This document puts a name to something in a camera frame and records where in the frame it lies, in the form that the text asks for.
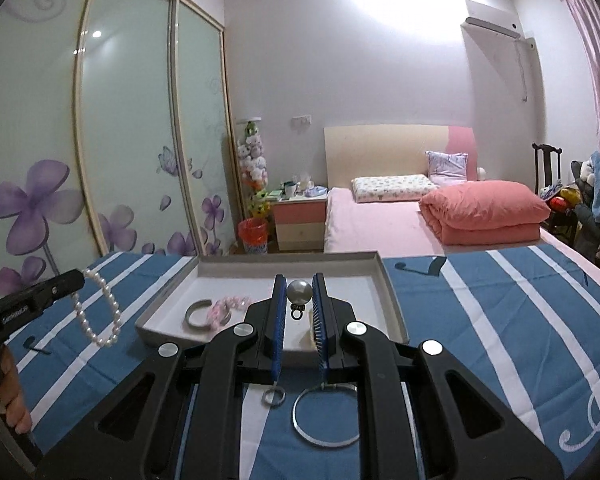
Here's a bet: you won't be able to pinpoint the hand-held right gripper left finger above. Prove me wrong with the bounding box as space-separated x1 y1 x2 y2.
35 274 288 480

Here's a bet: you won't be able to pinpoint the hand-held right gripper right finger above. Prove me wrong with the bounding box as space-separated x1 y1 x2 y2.
311 272 565 480

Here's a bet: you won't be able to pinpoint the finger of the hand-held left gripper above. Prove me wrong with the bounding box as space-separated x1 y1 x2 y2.
27 269 87 313

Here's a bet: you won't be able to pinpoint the grey pearl pendant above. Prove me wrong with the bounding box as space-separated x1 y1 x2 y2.
286 279 311 322

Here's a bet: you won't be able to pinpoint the pink bead bracelet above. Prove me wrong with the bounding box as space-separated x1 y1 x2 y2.
206 295 251 333

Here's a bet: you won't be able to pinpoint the grey cardboard tray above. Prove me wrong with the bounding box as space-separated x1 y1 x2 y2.
135 252 411 356

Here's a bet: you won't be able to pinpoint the white pearl bracelet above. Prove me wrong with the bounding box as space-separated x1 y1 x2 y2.
71 268 123 348

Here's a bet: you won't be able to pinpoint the silver cuff bracelet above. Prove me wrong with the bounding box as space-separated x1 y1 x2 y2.
184 298 215 331

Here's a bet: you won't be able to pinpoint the small silver ring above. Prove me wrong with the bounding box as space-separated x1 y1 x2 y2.
261 382 287 408

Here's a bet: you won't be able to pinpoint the thin silver bangle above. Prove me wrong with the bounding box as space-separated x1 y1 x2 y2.
292 382 359 448

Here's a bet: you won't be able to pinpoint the person's left hand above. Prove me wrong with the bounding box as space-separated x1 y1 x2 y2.
0 345 32 434

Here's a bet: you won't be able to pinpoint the orange trash bin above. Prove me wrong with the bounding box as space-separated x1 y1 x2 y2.
238 217 269 257

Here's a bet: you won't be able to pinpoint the pink white nightstand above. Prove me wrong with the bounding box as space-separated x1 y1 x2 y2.
272 195 328 252

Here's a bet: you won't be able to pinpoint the bed with pink sheet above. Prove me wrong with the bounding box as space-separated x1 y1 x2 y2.
324 186 600 256

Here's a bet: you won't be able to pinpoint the white printed pillow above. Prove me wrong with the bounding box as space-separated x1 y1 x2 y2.
351 175 439 204

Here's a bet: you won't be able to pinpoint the clear tube of plush toys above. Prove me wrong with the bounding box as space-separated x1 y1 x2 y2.
235 117 269 221

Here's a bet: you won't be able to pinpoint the blue white striped tablecloth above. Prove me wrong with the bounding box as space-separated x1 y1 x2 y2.
2 247 600 480

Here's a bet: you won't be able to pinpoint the beige pink bed headboard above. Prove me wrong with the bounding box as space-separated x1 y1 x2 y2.
324 124 479 188

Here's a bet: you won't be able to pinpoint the floral glass sliding wardrobe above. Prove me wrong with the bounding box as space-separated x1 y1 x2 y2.
0 0 245 306

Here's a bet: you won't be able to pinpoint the lavender pillow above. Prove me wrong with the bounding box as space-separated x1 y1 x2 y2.
426 151 468 183

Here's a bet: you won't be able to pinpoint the coral folded quilt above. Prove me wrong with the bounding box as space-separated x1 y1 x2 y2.
419 179 552 246

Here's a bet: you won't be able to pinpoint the red and yellow toys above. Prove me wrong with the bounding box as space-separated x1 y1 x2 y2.
540 185 578 213

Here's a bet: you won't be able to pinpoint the dark wooden chair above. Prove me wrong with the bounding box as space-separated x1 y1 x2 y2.
532 142 563 196

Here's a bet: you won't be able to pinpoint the dark grey seat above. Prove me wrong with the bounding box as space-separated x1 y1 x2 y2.
570 160 600 281

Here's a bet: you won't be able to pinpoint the white pipe cover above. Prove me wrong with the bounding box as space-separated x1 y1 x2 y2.
514 37 535 103

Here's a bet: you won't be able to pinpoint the white air conditioner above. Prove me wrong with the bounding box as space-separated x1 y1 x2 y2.
462 0 523 40

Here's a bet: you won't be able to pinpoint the pink curtain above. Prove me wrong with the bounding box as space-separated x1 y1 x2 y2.
562 0 600 161

